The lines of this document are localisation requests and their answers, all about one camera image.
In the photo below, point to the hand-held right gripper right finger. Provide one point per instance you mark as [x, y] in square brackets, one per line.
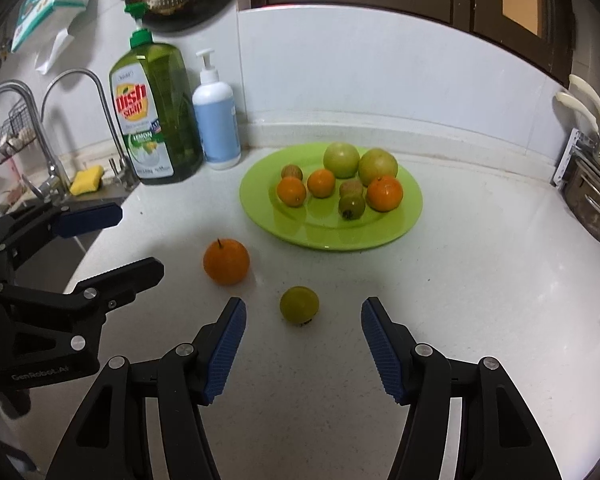
[382, 350]

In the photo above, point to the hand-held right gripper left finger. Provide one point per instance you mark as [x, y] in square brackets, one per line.
[227, 345]

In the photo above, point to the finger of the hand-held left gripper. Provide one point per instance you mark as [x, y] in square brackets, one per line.
[135, 272]
[90, 217]

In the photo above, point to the mandarin orange with stem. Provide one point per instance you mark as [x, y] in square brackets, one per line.
[226, 262]

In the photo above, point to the small green jujube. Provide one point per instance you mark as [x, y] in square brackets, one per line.
[300, 305]
[351, 206]

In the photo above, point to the green oval plate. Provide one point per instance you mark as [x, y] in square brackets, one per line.
[325, 234]

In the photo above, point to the small brown longan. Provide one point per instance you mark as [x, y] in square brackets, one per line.
[292, 171]
[351, 187]

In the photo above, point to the small orange kumquat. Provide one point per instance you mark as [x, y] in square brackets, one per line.
[321, 183]
[291, 191]

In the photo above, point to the large green apple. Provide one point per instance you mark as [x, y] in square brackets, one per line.
[342, 159]
[378, 164]

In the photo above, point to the steel sink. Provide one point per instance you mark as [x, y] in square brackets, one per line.
[95, 242]

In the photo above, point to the yellow sponge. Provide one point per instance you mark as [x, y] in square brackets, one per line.
[86, 180]

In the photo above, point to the slim chrome faucet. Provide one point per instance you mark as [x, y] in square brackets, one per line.
[107, 110]

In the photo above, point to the green dish soap bottle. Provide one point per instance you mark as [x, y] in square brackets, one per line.
[155, 110]

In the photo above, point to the large chrome faucet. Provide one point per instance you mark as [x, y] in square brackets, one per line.
[27, 105]

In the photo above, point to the white blue pump bottle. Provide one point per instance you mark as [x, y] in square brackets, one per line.
[216, 120]

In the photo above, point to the white paper bag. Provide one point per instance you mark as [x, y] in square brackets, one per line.
[55, 50]

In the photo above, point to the steel pot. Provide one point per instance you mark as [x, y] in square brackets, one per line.
[592, 200]

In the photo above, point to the white knife rack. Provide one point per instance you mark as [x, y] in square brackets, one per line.
[566, 157]

